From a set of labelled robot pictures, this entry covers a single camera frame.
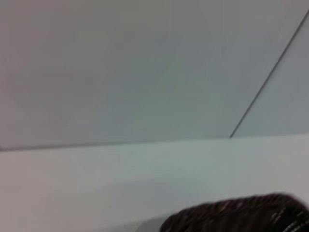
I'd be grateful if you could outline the dark brown woven basket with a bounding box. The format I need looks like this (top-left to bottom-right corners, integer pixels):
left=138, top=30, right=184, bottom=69
left=159, top=192, right=309, bottom=232

